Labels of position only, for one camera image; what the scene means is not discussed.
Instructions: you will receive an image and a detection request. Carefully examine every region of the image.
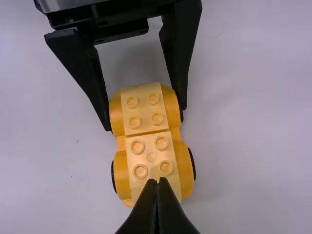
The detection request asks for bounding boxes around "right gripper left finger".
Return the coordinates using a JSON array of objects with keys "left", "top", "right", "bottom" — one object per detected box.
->
[{"left": 114, "top": 178, "right": 158, "bottom": 234}]

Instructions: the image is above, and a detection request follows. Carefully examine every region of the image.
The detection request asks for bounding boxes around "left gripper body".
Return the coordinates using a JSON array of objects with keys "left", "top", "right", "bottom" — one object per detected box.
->
[{"left": 44, "top": 0, "right": 176, "bottom": 46}]

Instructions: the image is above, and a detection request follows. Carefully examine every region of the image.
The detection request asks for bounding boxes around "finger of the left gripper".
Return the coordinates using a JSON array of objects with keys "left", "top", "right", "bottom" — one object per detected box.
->
[
  {"left": 158, "top": 0, "right": 203, "bottom": 112},
  {"left": 44, "top": 28, "right": 112, "bottom": 133}
]

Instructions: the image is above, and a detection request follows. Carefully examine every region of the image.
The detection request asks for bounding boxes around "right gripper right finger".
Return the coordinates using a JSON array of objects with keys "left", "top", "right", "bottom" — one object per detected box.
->
[{"left": 156, "top": 177, "right": 203, "bottom": 234}]

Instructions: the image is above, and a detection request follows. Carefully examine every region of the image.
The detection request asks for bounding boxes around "yellow toy car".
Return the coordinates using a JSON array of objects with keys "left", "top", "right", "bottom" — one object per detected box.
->
[{"left": 108, "top": 82, "right": 197, "bottom": 209}]

